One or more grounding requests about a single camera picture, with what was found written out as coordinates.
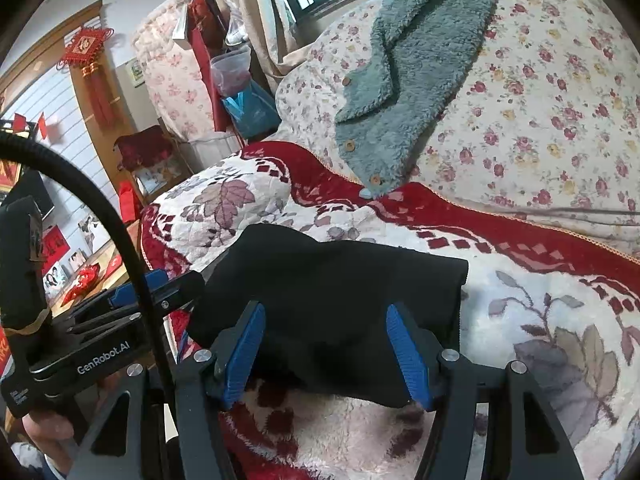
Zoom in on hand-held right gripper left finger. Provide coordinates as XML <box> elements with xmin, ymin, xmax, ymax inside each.
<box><xmin>66</xmin><ymin>301</ymin><xmax>268</xmax><ymax>480</ymax></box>

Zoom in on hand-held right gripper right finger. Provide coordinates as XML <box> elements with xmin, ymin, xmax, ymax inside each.
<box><xmin>385</xmin><ymin>302</ymin><xmax>587</xmax><ymax>480</ymax></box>

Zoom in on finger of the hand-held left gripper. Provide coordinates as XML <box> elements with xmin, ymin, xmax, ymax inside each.
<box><xmin>65</xmin><ymin>300</ymin><xmax>198</xmax><ymax>337</ymax></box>
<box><xmin>75</xmin><ymin>267</ymin><xmax>207</xmax><ymax>318</ymax></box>

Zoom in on black pants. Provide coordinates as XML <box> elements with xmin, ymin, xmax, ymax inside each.
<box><xmin>185</xmin><ymin>222</ymin><xmax>471</xmax><ymax>411</ymax></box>

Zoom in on person's left hand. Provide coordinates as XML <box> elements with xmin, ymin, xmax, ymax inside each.
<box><xmin>22</xmin><ymin>410</ymin><xmax>77</xmax><ymax>462</ymax></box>

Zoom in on red paper bag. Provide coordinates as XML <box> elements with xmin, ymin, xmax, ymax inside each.
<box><xmin>117</xmin><ymin>182</ymin><xmax>142</xmax><ymax>224</ymax></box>

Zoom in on red and white patterned blanket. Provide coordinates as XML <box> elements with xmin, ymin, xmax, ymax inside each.
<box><xmin>137</xmin><ymin>140</ymin><xmax>640</xmax><ymax>480</ymax></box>

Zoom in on dark red cloth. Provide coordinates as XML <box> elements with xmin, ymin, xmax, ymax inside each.
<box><xmin>114</xmin><ymin>125</ymin><xmax>174</xmax><ymax>172</ymax></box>

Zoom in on blue plastic bag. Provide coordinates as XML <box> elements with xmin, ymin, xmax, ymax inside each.
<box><xmin>220</xmin><ymin>80</ymin><xmax>284</xmax><ymax>142</ymax></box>

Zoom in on floral cushion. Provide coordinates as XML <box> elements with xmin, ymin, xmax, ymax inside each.
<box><xmin>132</xmin><ymin>0</ymin><xmax>236</xmax><ymax>142</ymax></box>

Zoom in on clear plastic bag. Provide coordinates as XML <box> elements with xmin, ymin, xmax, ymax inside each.
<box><xmin>210</xmin><ymin>45</ymin><xmax>254</xmax><ymax>99</ymax></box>

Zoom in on red hanging cloth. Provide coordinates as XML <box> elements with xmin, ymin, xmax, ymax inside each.
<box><xmin>187</xmin><ymin>0</ymin><xmax>229</xmax><ymax>134</ymax></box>

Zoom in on beige curtain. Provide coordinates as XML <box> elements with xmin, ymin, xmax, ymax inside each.
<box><xmin>200</xmin><ymin>0</ymin><xmax>312</xmax><ymax>92</ymax></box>

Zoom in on dark coat stand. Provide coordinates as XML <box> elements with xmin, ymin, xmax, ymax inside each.
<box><xmin>192</xmin><ymin>0</ymin><xmax>232</xmax><ymax>52</ymax></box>

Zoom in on teal fleece jacket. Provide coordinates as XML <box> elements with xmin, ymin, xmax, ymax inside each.
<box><xmin>334</xmin><ymin>0</ymin><xmax>511</xmax><ymax>199</ymax></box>

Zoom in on floral quilt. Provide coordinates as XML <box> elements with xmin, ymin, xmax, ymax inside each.
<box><xmin>275</xmin><ymin>0</ymin><xmax>640</xmax><ymax>256</ymax></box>

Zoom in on black cable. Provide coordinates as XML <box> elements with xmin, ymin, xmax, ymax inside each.
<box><xmin>0</xmin><ymin>130</ymin><xmax>173</xmax><ymax>411</ymax></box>

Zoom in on red knot wall ornament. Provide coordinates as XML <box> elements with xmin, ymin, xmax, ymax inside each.
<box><xmin>55</xmin><ymin>27</ymin><xmax>119</xmax><ymax>127</ymax></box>

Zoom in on wooden door frame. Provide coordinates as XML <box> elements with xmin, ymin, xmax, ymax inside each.
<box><xmin>0</xmin><ymin>0</ymin><xmax>147</xmax><ymax>211</ymax></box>

